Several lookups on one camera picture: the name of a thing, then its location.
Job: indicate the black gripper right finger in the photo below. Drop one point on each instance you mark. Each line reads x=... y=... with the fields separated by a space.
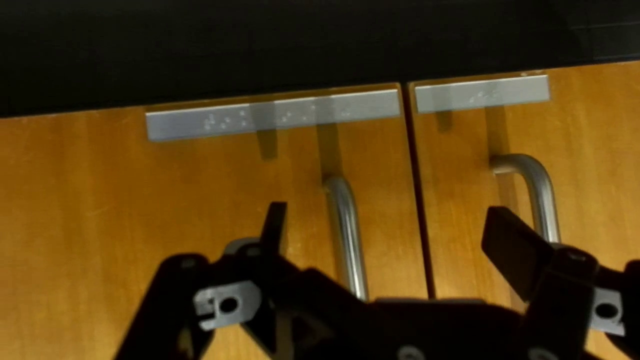
x=572 y=287

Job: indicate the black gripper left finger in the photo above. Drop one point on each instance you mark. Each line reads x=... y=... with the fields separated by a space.
x=200 y=292

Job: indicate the wooden door with long label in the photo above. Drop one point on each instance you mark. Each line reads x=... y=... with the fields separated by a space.
x=100 y=200

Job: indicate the wooden wall cabinet door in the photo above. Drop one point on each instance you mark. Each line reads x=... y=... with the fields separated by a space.
x=601 y=166

